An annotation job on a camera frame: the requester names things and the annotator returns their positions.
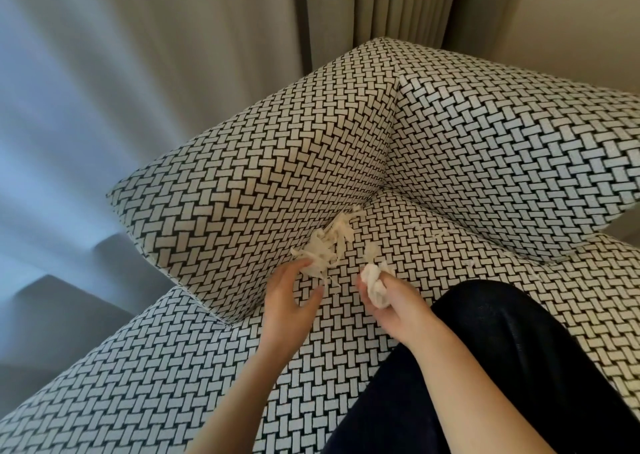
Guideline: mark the person's left forearm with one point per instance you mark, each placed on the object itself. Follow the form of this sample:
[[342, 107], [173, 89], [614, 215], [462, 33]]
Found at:
[[240, 398]]

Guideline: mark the person's right thumb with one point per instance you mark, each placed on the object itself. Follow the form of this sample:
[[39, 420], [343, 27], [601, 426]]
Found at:
[[366, 294]]

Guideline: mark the woven pattern sofa back cushion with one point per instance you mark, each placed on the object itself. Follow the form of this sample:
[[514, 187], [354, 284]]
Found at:
[[510, 159], [260, 169]]

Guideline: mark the person's left hand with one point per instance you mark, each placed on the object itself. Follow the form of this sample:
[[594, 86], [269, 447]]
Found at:
[[285, 314]]

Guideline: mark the person's left thumb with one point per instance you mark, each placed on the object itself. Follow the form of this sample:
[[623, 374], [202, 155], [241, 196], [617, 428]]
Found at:
[[314, 300]]

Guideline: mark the person's right forearm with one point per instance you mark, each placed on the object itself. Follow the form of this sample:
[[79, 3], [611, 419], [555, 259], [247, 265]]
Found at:
[[465, 393]]

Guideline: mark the sheer white curtain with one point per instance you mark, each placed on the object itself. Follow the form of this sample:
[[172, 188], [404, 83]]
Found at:
[[100, 119]]

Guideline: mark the person's leg in dark trousers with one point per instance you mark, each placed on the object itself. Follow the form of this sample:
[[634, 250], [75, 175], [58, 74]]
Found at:
[[510, 368]]

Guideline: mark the beige pleated drape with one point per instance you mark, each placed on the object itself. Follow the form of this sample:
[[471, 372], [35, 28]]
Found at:
[[395, 4]]

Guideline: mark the white paper wad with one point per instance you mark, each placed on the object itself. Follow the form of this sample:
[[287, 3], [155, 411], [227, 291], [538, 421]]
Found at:
[[376, 281]]

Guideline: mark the woven pattern sofa seat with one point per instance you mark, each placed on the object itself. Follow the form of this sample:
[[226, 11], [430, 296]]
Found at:
[[150, 378]]

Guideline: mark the person's right hand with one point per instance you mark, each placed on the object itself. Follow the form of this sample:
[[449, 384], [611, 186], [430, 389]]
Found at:
[[402, 316]]

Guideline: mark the small white paper scrap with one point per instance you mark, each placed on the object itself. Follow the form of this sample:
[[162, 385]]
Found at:
[[371, 251]]

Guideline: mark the pile of white paper scraps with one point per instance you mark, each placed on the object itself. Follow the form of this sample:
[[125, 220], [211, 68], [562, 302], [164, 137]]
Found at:
[[325, 241]]

